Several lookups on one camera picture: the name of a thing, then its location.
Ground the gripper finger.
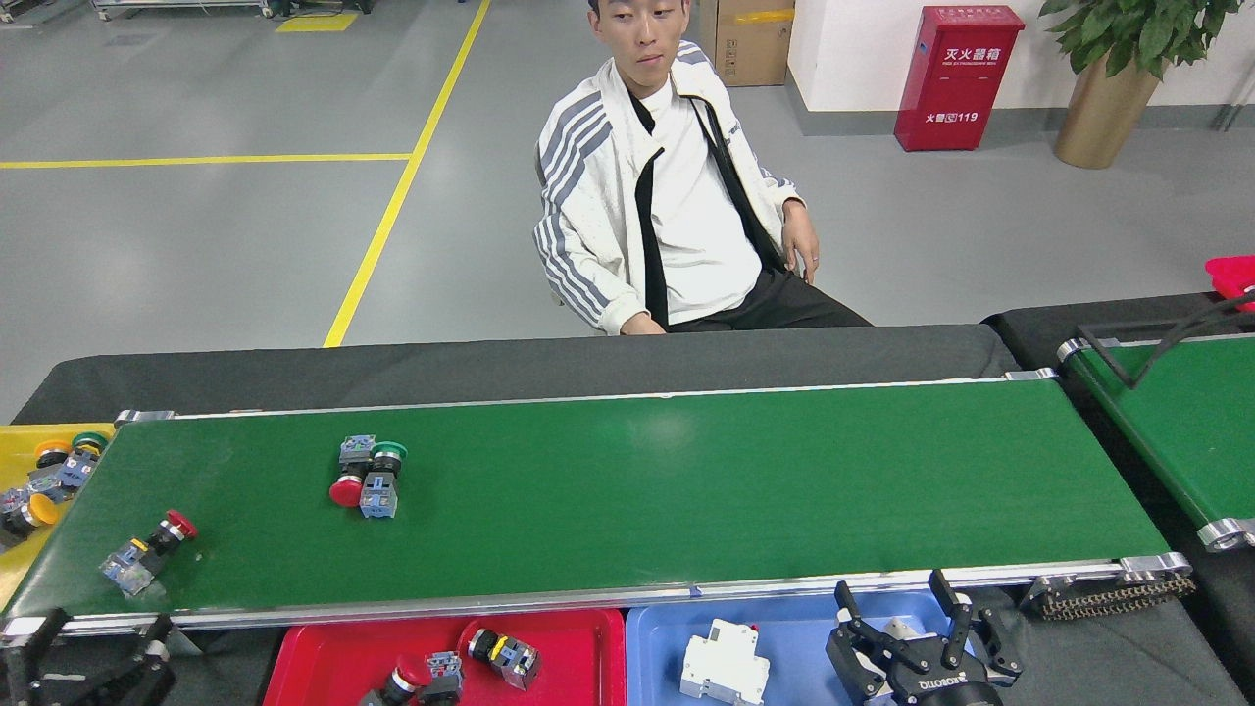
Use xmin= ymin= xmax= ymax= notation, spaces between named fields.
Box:
xmin=39 ymin=616 xmax=179 ymax=706
xmin=0 ymin=608 xmax=72 ymax=706

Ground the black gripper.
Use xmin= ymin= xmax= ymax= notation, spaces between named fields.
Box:
xmin=826 ymin=567 xmax=1026 ymax=706

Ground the white circuit breaker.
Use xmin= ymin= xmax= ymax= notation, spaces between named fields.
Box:
xmin=679 ymin=618 xmax=772 ymax=706
xmin=858 ymin=593 xmax=979 ymax=668

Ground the green push button switch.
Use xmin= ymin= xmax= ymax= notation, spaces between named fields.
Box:
xmin=358 ymin=440 xmax=409 ymax=520
xmin=54 ymin=431 xmax=109 ymax=491

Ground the black yellow switch part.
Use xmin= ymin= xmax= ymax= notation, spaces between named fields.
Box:
xmin=465 ymin=628 xmax=542 ymax=690

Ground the blue plastic tray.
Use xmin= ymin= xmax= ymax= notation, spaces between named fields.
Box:
xmin=626 ymin=588 xmax=981 ymax=706

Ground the red plastic tray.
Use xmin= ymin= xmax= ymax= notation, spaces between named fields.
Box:
xmin=263 ymin=608 xmax=627 ymax=706

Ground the yellow plastic tray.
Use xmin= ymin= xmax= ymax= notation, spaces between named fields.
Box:
xmin=0 ymin=422 xmax=117 ymax=609

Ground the green conveyor belt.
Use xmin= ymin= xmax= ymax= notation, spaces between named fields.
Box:
xmin=0 ymin=368 xmax=1197 ymax=648
xmin=1057 ymin=331 xmax=1255 ymax=553

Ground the person's left hand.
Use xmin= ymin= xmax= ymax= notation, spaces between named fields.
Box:
xmin=781 ymin=201 xmax=821 ymax=287

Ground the red plastic bin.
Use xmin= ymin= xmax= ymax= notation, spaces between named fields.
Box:
xmin=1206 ymin=255 xmax=1255 ymax=313

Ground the person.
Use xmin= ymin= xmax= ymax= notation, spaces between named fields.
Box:
xmin=532 ymin=0 xmax=874 ymax=336

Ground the gold plant pot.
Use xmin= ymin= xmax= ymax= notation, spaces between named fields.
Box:
xmin=1052 ymin=54 xmax=1163 ymax=170

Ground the red fire extinguisher box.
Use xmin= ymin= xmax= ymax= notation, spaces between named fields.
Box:
xmin=892 ymin=5 xmax=1026 ymax=152

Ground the cardboard box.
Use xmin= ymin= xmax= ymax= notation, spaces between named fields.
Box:
xmin=686 ymin=0 xmax=795 ymax=87

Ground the green potted plant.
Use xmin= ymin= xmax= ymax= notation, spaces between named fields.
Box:
xmin=1037 ymin=0 xmax=1238 ymax=81

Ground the conveyor drive chain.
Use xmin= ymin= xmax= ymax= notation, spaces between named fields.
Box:
xmin=1022 ymin=572 xmax=1199 ymax=622

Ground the black cable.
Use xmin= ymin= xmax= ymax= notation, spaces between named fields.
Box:
xmin=1077 ymin=289 xmax=1255 ymax=388

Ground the metal cart frame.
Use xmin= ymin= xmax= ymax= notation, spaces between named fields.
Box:
xmin=90 ymin=0 xmax=276 ymax=19

